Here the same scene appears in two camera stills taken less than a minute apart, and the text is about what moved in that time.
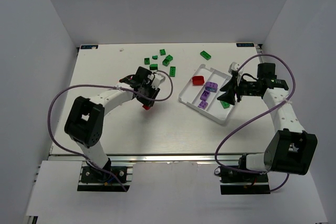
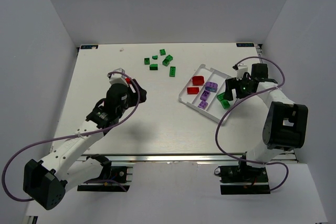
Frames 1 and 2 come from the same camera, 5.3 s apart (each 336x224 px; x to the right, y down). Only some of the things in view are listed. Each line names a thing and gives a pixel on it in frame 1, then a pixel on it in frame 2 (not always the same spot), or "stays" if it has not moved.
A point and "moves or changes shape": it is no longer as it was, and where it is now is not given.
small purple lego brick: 205,95 stays
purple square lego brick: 203,104 stays
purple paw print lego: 211,86 stays
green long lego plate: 206,55 moves or changes shape
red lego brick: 146,108 → 192,90
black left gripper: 149,96 → 137,92
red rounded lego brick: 198,80 stays
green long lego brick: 172,71 stays
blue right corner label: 244,44 stays
